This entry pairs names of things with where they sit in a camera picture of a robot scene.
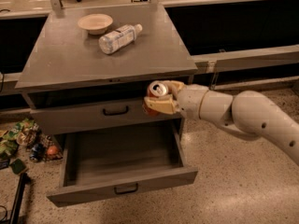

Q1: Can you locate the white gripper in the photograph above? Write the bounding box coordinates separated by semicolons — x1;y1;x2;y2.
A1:
144;80;208;119

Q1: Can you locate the red coke can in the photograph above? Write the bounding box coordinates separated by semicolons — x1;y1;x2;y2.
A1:
142;81;168;117

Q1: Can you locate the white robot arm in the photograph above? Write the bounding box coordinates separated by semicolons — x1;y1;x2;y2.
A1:
143;80;299;164

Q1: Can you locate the grey drawer cabinet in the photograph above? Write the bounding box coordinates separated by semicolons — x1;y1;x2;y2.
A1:
14;3;198;151

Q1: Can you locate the open grey middle drawer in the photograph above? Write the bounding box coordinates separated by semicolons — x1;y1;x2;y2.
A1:
47;119;198;207

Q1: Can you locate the closed grey top drawer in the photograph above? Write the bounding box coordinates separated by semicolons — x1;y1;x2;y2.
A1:
31;98;180;134

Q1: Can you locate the blue soda can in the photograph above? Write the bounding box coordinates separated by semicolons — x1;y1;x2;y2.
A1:
29;144;45;162

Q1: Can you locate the clear plastic water bottle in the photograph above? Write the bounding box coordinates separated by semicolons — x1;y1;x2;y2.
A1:
99;24;143;54

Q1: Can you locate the beige shallow bowl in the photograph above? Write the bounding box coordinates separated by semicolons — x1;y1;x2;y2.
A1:
78;14;113;35

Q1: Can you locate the orange fruit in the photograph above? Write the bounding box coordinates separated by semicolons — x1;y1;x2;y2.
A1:
47;145;59;160

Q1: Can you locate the black stand pole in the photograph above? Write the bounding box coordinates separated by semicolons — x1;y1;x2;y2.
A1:
8;173;30;224

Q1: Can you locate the green sponge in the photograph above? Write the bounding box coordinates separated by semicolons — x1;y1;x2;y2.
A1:
9;159;28;175

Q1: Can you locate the green chip bag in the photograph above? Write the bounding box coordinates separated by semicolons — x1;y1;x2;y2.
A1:
0;119;35;159

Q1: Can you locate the black wire basket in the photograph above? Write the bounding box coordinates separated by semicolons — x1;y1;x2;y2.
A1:
25;131;63;162

